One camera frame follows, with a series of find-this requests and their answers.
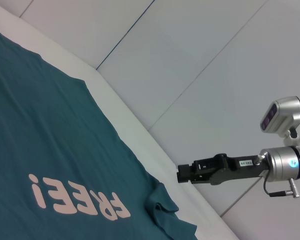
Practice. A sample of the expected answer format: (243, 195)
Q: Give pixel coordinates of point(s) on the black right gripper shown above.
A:
(242, 170)

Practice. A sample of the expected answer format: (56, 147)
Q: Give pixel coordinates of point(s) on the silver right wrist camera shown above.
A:
(282, 112)

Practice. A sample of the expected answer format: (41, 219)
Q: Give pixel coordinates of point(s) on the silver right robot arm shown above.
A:
(280, 162)

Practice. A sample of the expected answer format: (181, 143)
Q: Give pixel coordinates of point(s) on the teal blue printed t-shirt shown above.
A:
(52, 112)

